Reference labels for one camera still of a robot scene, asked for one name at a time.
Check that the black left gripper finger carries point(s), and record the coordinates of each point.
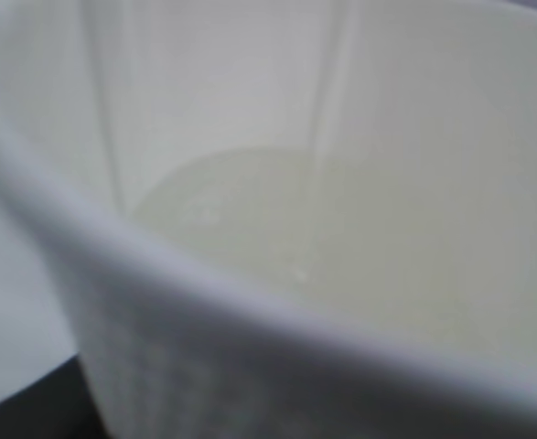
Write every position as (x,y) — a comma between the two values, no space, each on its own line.
(58,405)

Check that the white paper coffee cup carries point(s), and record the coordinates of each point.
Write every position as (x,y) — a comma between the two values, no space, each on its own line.
(283,219)

